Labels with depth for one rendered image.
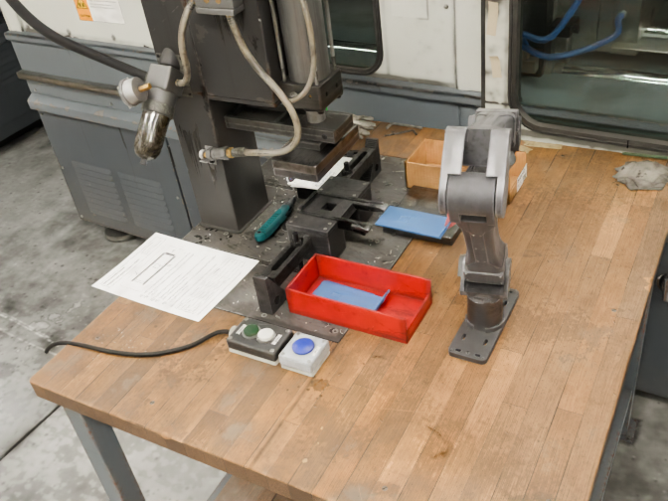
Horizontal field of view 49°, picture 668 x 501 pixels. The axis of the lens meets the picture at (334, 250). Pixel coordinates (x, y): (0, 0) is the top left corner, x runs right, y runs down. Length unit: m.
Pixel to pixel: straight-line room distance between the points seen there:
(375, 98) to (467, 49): 0.33
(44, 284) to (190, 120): 1.92
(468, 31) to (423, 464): 1.17
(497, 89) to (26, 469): 1.85
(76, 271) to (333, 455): 2.36
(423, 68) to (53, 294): 1.92
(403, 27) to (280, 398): 1.13
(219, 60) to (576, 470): 0.95
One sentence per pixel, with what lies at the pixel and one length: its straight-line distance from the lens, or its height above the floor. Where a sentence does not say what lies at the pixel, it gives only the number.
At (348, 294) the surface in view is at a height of 0.91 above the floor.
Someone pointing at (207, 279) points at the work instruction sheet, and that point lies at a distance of 1.57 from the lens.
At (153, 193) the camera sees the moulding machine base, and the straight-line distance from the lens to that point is 3.06.
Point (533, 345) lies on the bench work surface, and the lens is 1.34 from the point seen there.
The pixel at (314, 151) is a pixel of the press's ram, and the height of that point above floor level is 1.14.
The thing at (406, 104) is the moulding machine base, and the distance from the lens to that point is 2.12.
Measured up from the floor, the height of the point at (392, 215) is 0.99.
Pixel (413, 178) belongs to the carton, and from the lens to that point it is 1.74.
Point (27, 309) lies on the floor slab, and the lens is 3.30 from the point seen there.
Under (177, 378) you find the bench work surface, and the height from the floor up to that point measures 0.90.
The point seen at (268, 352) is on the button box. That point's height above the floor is 0.93.
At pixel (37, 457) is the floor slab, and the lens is 2.67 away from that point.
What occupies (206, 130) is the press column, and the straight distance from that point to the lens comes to 1.58.
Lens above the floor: 1.83
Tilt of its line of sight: 36 degrees down
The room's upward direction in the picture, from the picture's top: 9 degrees counter-clockwise
